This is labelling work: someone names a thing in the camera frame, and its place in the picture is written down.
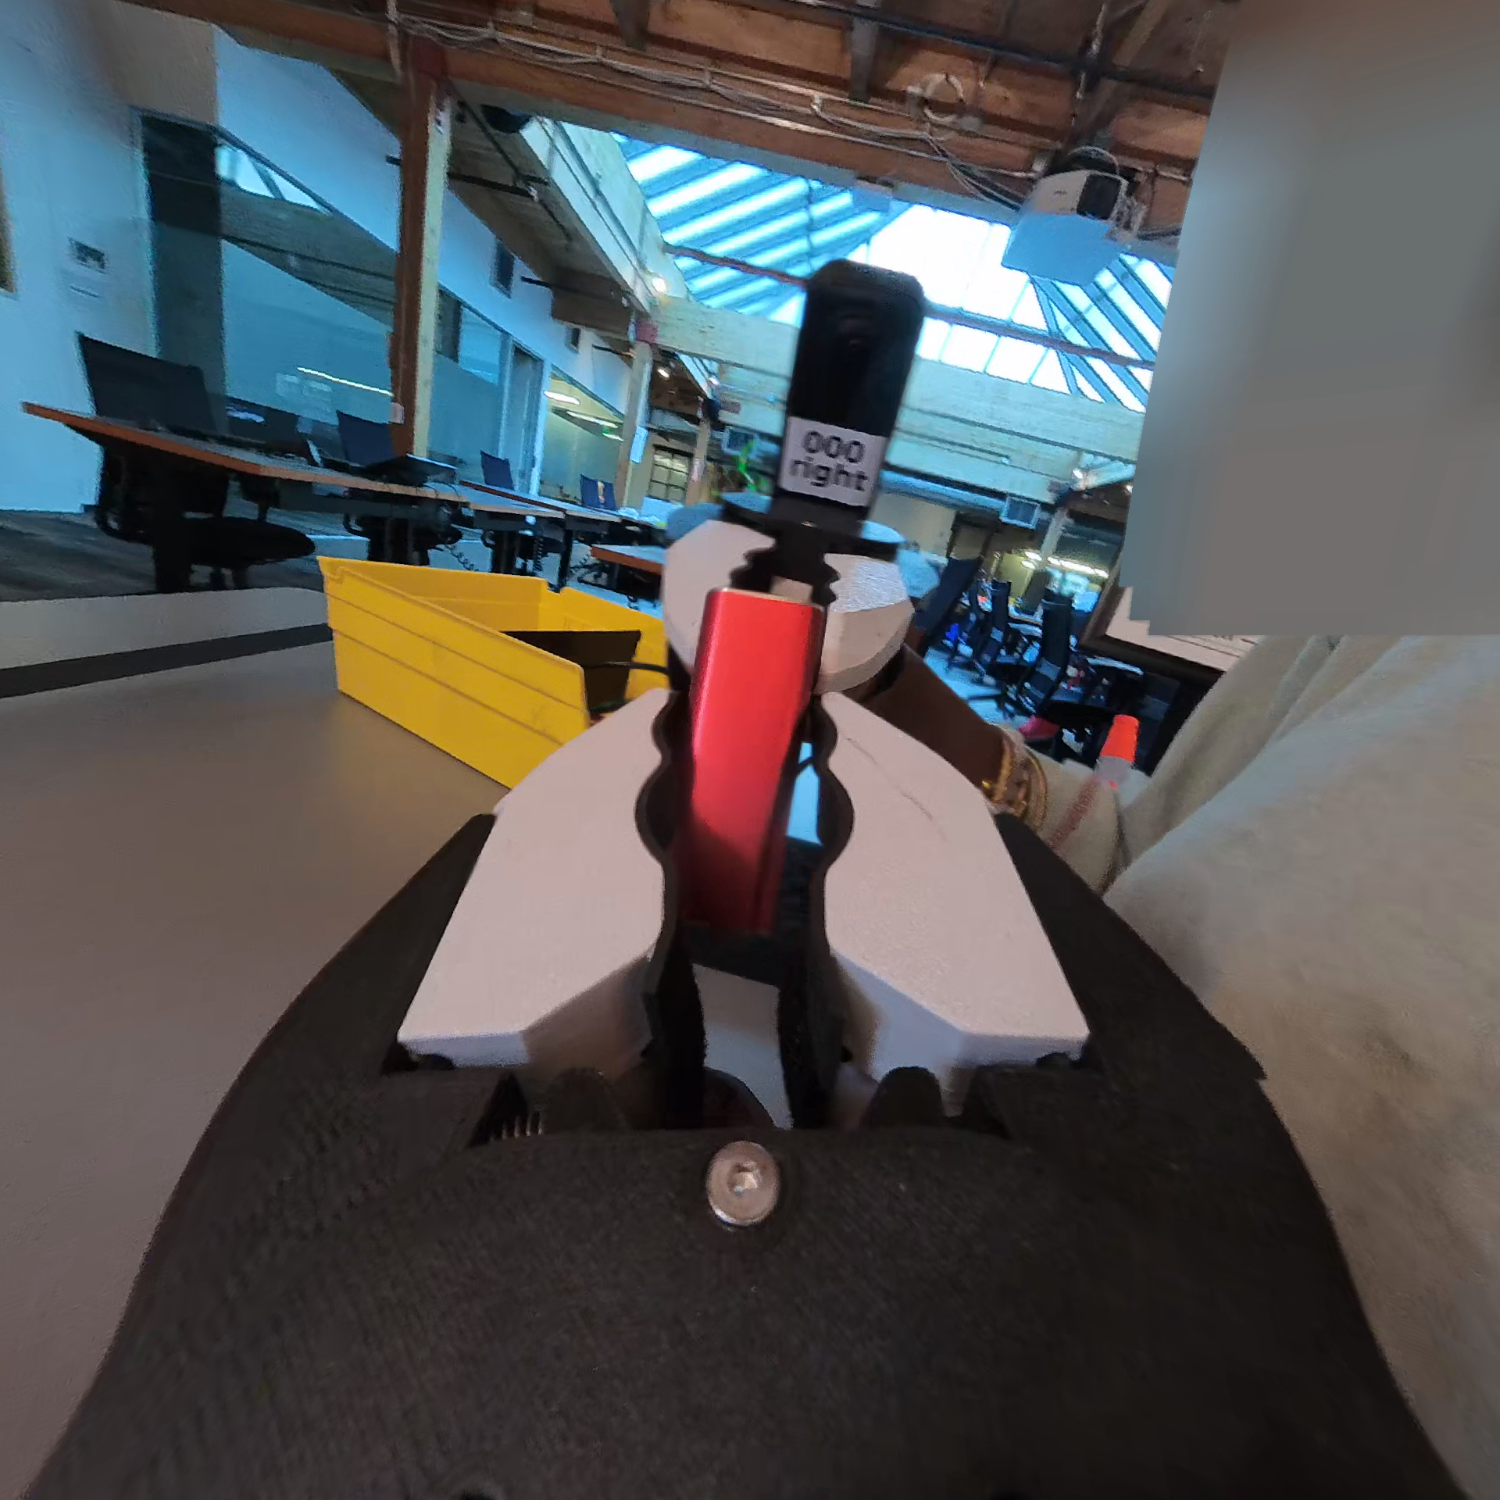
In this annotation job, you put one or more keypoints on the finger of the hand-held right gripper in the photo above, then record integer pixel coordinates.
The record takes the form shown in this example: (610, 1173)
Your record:
(702, 568)
(867, 628)

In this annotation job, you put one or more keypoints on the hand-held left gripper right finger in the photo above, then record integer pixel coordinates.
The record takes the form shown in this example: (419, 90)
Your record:
(949, 901)

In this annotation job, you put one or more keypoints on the black office chair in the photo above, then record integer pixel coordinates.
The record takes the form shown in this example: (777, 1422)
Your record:
(141, 388)

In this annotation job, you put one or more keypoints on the wooden post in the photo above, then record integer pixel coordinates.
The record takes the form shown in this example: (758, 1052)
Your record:
(419, 235)

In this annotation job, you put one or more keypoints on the person's right forearm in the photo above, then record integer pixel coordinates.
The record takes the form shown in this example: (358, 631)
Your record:
(1090, 821)

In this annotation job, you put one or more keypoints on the yellow storage bin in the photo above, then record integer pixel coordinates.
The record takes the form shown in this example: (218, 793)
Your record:
(434, 669)

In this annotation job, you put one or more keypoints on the person's right hand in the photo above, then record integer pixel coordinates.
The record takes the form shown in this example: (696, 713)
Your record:
(938, 729)

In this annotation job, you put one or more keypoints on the black bin divider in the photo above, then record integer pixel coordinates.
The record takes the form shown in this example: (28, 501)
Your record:
(572, 660)

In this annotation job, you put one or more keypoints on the person's grey sweatshirt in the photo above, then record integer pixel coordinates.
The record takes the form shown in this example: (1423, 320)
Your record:
(1347, 939)

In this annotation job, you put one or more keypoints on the orange traffic cone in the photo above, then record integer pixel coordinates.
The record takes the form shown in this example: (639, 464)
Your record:
(1123, 746)

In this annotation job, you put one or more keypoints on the wooden office desk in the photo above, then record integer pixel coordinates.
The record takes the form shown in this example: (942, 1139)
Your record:
(235, 450)

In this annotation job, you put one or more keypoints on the red ethernet splitter box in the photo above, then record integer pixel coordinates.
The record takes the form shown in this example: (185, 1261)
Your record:
(747, 729)

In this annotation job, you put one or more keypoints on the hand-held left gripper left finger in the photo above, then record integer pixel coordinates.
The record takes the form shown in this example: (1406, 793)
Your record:
(541, 890)

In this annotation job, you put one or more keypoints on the grey desk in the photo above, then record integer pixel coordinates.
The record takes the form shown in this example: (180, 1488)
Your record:
(116, 628)
(174, 915)

